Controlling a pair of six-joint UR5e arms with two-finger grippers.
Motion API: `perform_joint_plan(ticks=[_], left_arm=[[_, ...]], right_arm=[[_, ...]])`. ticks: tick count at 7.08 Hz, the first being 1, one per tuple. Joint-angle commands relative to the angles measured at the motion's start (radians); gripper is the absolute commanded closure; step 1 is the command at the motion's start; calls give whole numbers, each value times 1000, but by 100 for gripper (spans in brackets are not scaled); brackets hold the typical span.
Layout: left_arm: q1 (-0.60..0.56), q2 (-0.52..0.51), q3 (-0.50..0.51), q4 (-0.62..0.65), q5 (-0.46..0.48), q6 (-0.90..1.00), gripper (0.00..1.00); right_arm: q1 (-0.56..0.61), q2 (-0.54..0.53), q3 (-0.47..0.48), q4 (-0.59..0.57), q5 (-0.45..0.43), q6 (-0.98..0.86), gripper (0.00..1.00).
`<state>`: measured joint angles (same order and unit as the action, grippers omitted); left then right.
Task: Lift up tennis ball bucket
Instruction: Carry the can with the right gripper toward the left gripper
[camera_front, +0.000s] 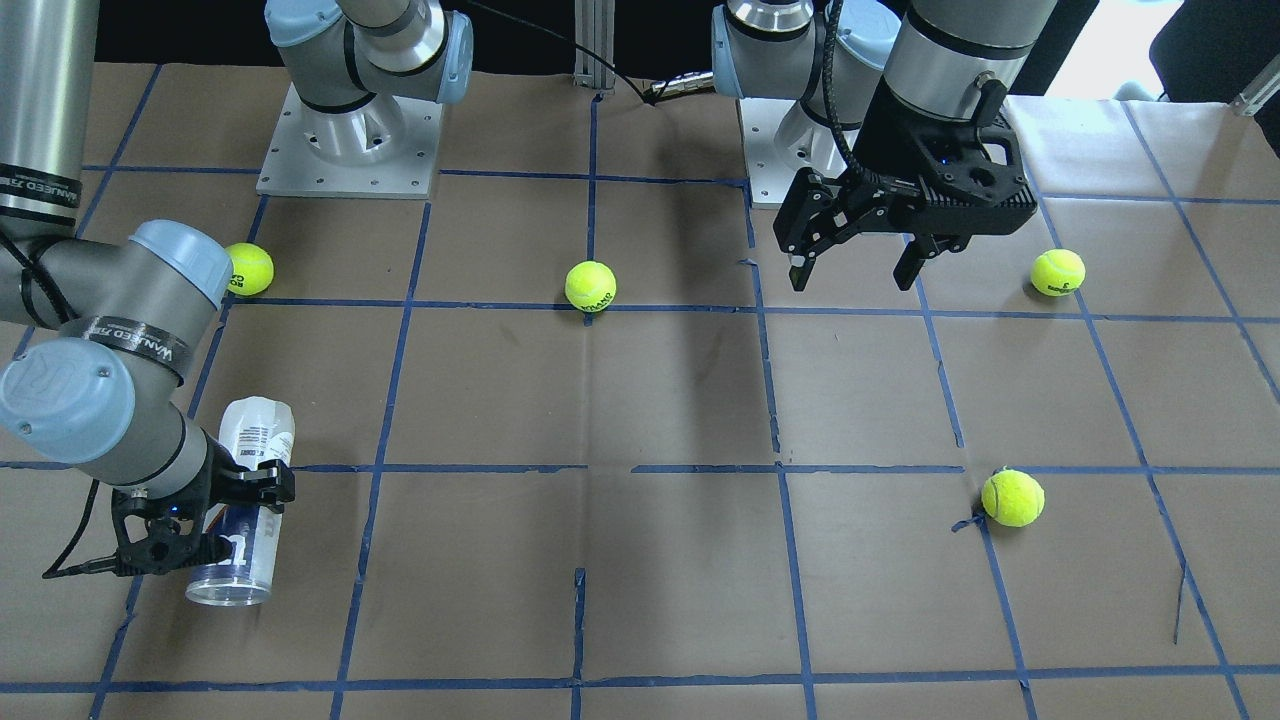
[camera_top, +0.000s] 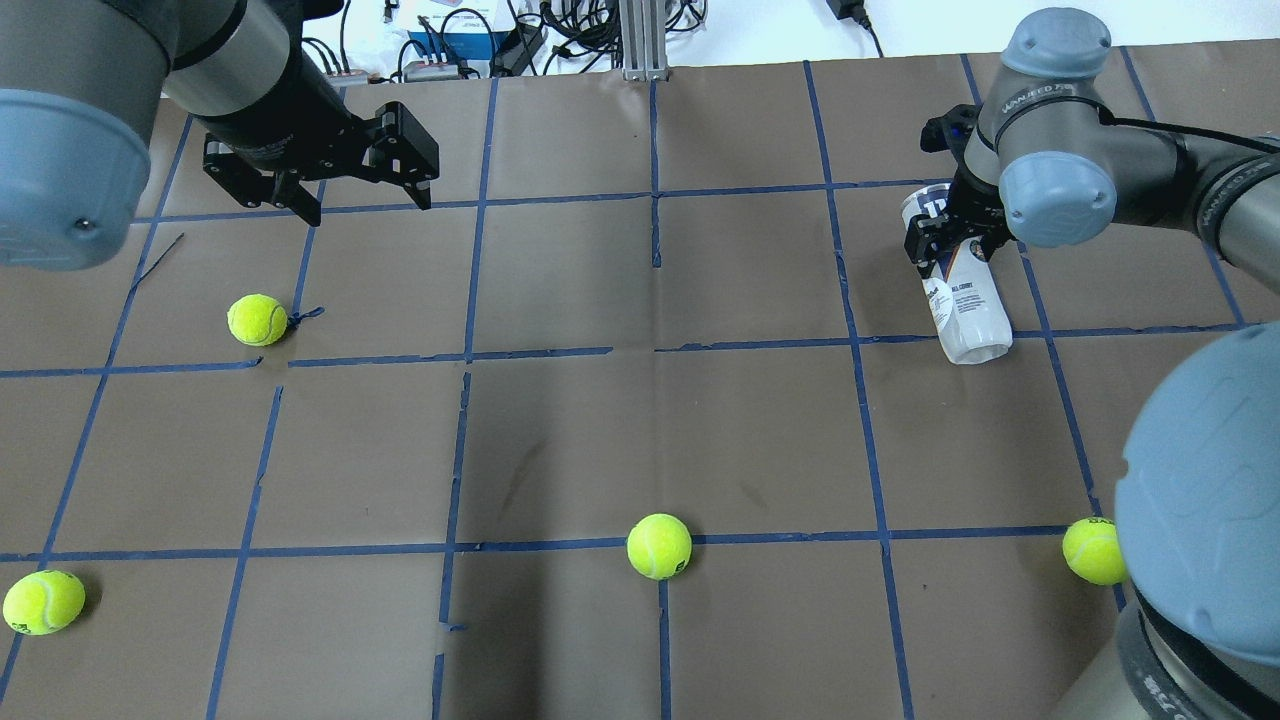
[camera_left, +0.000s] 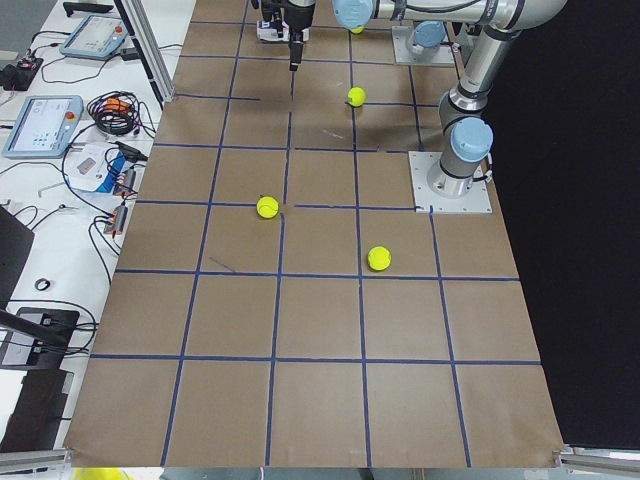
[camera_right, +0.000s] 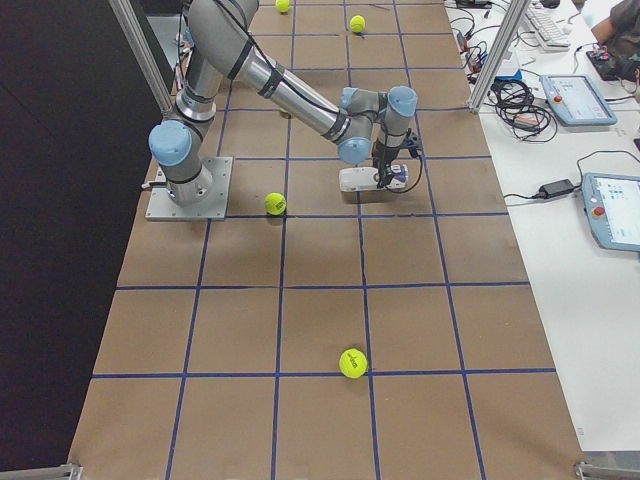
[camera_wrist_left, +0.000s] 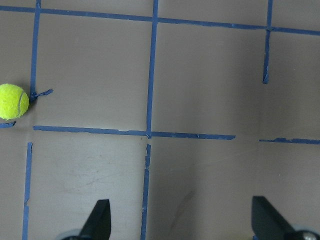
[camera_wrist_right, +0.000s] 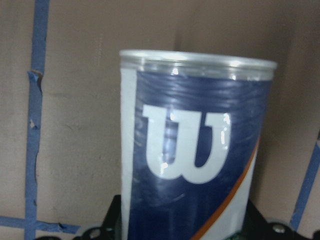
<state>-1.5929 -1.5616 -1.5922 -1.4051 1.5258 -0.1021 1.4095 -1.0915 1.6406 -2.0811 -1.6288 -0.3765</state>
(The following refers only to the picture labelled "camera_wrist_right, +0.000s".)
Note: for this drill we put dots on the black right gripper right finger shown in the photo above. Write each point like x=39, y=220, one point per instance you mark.
x=254, y=226

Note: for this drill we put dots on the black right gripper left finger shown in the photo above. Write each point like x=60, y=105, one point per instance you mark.
x=111, y=228

